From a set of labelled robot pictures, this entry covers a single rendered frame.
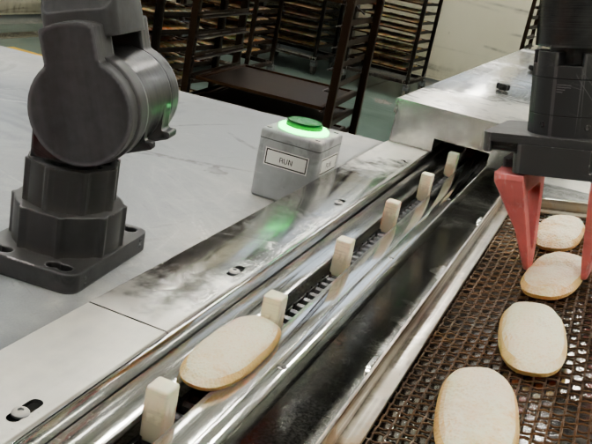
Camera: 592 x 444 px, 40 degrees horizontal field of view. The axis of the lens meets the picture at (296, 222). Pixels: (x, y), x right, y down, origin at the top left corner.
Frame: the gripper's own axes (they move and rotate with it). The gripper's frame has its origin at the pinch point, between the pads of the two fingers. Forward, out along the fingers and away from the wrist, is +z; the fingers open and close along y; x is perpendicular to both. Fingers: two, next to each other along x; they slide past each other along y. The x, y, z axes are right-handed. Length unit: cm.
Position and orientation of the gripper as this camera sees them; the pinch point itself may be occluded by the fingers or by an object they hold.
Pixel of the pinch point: (557, 261)
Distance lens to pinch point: 59.8
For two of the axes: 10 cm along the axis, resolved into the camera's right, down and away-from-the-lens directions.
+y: -8.7, -1.5, 4.7
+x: -4.9, 2.3, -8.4
